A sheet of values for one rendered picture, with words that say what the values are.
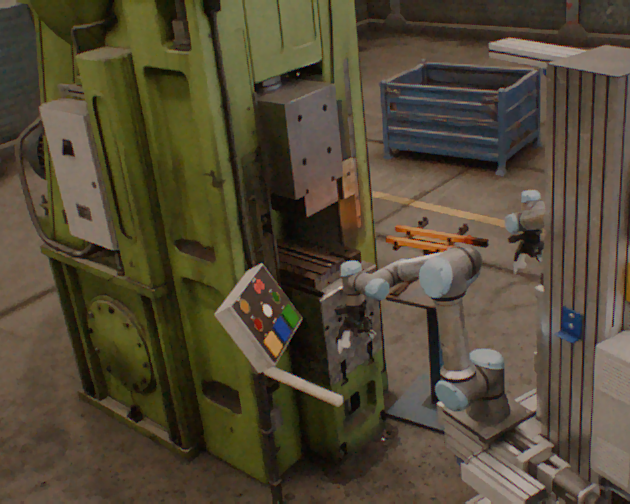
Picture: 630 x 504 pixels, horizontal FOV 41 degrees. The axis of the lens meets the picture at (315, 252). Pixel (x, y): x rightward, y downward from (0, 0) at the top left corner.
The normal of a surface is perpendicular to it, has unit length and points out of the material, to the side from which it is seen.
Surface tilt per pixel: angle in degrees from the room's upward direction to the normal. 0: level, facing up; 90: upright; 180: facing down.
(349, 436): 90
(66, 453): 0
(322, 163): 90
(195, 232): 89
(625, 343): 0
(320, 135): 90
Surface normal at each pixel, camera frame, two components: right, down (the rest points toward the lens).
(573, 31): -0.66, 0.39
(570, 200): -0.83, 0.32
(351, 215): 0.74, 0.22
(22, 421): -0.11, -0.89
